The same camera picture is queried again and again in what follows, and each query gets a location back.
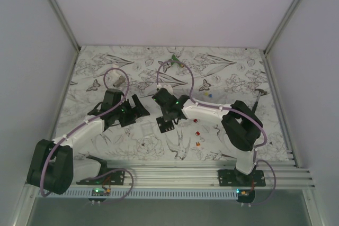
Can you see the white and grey pipe fitting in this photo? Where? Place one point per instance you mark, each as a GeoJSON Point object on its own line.
{"type": "Point", "coordinates": [118, 78]}

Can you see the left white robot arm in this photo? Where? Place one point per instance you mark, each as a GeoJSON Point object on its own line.
{"type": "Point", "coordinates": [53, 165]}

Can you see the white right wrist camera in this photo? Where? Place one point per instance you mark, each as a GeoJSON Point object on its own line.
{"type": "Point", "coordinates": [169, 88]}

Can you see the right controller board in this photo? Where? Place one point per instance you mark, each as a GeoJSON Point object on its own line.
{"type": "Point", "coordinates": [245, 192]}

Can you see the left controller board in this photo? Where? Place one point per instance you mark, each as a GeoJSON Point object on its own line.
{"type": "Point", "coordinates": [101, 192]}

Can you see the white slotted cable duct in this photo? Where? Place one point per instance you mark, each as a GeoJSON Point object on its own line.
{"type": "Point", "coordinates": [157, 193]}

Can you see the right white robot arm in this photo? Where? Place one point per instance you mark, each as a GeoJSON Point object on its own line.
{"type": "Point", "coordinates": [244, 130]}

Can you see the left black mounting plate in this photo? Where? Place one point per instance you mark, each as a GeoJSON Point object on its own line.
{"type": "Point", "coordinates": [113, 177]}

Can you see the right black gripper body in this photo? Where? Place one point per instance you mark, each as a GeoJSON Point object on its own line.
{"type": "Point", "coordinates": [166, 116]}

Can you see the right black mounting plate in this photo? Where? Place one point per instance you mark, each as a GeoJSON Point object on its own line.
{"type": "Point", "coordinates": [234, 178]}

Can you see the floral printed table mat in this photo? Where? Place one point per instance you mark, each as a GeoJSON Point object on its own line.
{"type": "Point", "coordinates": [229, 74]}

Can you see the small grey hammer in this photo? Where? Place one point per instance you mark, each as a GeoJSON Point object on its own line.
{"type": "Point", "coordinates": [261, 92]}

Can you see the black fuse box base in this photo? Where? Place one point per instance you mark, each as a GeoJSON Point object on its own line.
{"type": "Point", "coordinates": [164, 126]}

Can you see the controller board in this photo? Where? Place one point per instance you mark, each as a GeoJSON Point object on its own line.
{"type": "Point", "coordinates": [101, 192]}
{"type": "Point", "coordinates": [245, 192]}

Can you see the black mounting plate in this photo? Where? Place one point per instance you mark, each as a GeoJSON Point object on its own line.
{"type": "Point", "coordinates": [234, 178]}
{"type": "Point", "coordinates": [113, 177]}

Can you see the clear fuse box cover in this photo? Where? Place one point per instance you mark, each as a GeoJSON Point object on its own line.
{"type": "Point", "coordinates": [147, 129]}

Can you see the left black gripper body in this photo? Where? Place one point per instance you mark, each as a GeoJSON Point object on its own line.
{"type": "Point", "coordinates": [126, 114]}

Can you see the aluminium frame rail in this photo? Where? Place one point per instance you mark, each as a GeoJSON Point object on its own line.
{"type": "Point", "coordinates": [199, 174]}

